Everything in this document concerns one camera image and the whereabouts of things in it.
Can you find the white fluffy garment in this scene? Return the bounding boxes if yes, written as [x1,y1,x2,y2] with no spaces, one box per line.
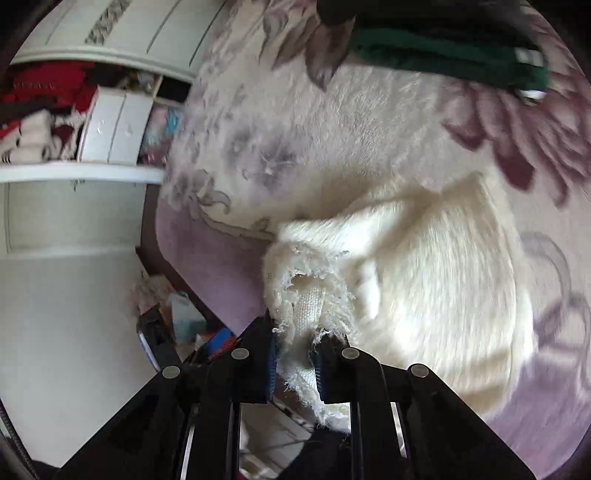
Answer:
[263,172,537,431]

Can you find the red clothes on shelf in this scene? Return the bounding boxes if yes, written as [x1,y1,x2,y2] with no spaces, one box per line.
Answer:
[1,60,97,137]

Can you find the clutter of items on floor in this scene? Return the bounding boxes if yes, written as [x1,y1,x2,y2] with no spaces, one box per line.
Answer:
[130,273,235,371]

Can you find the white drawer box on shelf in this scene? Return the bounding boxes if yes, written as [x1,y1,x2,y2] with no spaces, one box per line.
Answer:
[77,88,153,166]

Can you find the purple floral plush blanket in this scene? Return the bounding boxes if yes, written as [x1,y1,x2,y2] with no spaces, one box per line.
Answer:
[155,1,590,479]

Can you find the white wardrobe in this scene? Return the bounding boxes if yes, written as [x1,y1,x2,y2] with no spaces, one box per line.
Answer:
[0,0,228,259]

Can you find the dark green folded garment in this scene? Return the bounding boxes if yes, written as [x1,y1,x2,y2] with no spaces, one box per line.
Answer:
[317,1,549,103]

